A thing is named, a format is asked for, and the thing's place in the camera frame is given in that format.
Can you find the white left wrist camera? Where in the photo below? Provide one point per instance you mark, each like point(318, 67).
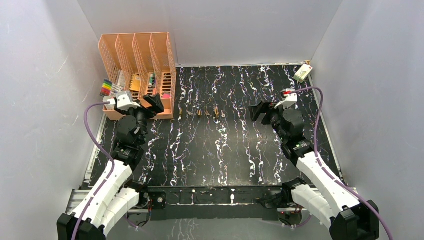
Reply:
point(123, 102)

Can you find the pink plastic file organizer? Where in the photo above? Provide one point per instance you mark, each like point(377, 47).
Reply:
point(126, 54)

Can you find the colourful marker pen set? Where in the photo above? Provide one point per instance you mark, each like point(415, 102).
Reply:
point(110, 89)

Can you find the small white red box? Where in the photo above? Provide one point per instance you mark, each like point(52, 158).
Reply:
point(106, 98)

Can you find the green white glue stick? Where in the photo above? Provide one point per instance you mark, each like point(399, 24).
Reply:
point(152, 79)

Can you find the white green small box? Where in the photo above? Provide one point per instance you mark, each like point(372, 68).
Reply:
point(302, 73)

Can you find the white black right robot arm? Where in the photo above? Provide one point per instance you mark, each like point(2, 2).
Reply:
point(337, 208)

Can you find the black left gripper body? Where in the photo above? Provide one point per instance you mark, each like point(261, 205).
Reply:
point(145, 108)

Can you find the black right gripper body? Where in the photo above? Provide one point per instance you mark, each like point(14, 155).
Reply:
point(273, 116)

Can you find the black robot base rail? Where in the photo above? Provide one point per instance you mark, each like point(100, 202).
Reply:
point(218, 202)

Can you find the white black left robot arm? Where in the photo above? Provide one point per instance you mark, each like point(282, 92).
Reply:
point(114, 194)

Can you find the yellow spiral notebook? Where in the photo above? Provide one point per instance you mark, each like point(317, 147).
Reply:
point(135, 83)

